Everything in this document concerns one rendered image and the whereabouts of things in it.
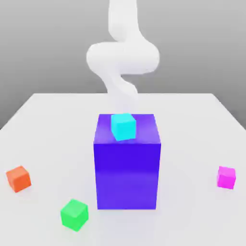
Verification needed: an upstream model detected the small cyan cube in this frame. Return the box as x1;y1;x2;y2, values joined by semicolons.
111;113;137;142

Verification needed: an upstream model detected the small magenta cube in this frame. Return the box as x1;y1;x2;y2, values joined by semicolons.
217;166;236;190

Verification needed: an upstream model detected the small green cube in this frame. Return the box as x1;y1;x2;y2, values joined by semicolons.
60;198;89;233

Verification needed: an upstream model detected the large blue box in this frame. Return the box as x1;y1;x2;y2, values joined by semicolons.
93;113;161;210

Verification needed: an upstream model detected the small orange cube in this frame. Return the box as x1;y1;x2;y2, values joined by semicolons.
5;165;32;193

